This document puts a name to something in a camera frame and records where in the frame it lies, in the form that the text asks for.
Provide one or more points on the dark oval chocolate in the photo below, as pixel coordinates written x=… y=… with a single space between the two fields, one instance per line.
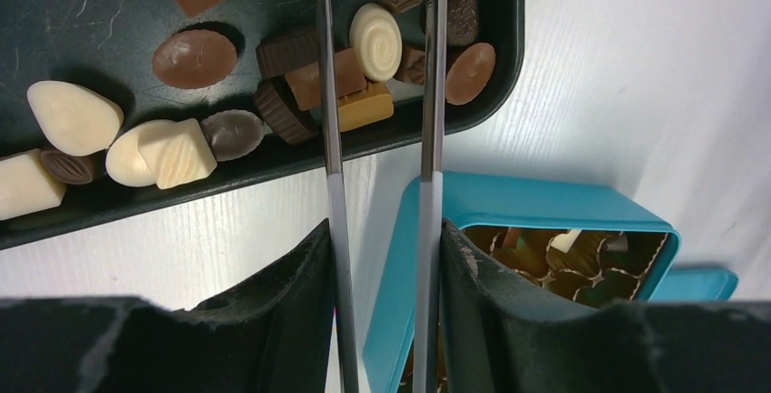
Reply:
x=233 y=133

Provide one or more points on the brown rectangular chocolate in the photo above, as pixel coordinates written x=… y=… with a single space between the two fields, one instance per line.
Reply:
x=305 y=82

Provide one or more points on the white square chocolate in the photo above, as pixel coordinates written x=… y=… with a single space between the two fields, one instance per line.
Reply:
x=26 y=187

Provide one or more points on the caramel rectangular chocolate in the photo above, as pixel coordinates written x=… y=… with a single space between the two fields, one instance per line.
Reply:
x=373 y=104

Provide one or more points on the round milk chocolate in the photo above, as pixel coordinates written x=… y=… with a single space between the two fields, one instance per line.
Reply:
x=469 y=69

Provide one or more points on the white spiral round chocolate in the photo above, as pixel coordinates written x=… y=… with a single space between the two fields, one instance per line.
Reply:
x=376 y=38

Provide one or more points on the oval milk chocolate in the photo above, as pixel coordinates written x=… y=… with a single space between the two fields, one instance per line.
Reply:
x=194 y=59

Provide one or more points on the teal chocolate box with dividers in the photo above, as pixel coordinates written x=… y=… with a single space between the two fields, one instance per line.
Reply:
x=472 y=200

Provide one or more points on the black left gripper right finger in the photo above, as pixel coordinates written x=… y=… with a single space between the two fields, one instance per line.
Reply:
x=502 y=333

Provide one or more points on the black chocolate tray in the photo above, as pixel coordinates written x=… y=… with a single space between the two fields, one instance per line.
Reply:
x=134 y=105

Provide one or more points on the white ridged chocolate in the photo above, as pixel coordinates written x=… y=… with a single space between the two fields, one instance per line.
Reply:
x=163 y=153

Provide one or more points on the white teardrop chocolate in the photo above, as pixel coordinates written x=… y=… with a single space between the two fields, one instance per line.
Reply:
x=74 y=119

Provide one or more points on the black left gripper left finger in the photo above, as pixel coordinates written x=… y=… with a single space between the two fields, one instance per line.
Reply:
x=269 y=333

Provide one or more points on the teal box lid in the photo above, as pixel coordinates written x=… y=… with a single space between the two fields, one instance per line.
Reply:
x=696 y=284

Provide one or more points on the steel tongs white handle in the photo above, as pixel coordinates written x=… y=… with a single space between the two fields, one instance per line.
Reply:
x=355 y=283

